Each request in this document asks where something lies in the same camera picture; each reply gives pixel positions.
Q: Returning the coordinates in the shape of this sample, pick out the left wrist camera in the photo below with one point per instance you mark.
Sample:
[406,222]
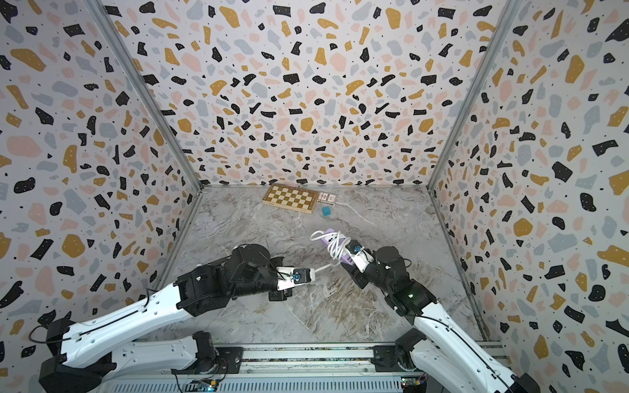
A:
[301,276]

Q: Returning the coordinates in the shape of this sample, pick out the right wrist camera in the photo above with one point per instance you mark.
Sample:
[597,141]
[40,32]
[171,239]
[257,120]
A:
[356,249]

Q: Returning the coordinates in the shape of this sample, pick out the playing card box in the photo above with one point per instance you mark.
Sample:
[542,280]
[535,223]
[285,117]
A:
[327,199]

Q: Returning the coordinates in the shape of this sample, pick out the purple power strip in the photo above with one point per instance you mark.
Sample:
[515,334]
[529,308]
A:
[336,243]

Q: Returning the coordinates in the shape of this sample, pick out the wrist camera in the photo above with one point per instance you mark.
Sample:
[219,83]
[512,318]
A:
[356,249]
[301,276]

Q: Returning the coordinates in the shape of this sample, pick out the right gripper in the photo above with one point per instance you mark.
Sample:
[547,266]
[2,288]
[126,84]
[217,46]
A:
[357,274]

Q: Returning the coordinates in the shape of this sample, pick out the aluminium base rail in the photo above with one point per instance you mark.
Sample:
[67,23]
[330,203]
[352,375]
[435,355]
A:
[354,367]

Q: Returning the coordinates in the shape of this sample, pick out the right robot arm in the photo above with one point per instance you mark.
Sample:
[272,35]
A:
[436,344]

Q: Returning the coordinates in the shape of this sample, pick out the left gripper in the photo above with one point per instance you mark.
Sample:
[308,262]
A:
[282,296]

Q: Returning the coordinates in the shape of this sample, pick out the wooden chessboard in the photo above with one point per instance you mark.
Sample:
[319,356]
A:
[286,197]

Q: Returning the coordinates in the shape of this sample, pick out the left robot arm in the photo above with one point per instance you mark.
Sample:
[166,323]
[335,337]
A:
[84,355]

